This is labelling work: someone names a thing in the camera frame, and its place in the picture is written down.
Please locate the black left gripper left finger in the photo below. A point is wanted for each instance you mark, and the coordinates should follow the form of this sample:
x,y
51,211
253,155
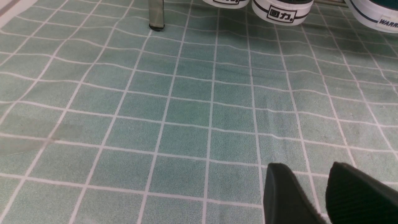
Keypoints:
x,y
284,200

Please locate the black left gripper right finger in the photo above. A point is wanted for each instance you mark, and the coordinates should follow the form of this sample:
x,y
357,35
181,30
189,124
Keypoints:
x,y
353,197

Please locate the navy slip-on shoe left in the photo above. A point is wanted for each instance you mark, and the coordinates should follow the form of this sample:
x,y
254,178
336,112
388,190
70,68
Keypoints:
x,y
381,15

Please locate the black canvas sneaker right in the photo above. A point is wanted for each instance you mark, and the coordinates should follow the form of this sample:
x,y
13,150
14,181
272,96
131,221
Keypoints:
x,y
282,12

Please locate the black canvas sneaker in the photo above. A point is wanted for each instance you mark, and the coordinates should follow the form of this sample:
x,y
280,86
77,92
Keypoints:
x,y
282,12
228,4

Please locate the black canvas sneaker left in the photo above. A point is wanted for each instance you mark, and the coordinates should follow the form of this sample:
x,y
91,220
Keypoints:
x,y
228,4

